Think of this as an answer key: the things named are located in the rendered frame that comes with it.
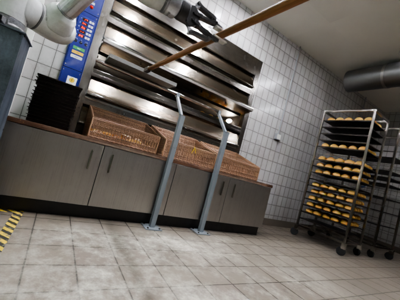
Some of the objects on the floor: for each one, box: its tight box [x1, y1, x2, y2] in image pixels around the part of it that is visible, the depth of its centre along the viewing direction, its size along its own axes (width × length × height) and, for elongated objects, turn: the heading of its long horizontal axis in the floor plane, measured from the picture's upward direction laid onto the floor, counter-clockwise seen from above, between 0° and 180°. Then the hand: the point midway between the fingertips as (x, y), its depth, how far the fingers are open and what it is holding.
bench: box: [0, 115, 273, 235], centre depth 227 cm, size 56×242×58 cm, turn 20°
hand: (219, 35), depth 100 cm, fingers closed on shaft, 3 cm apart
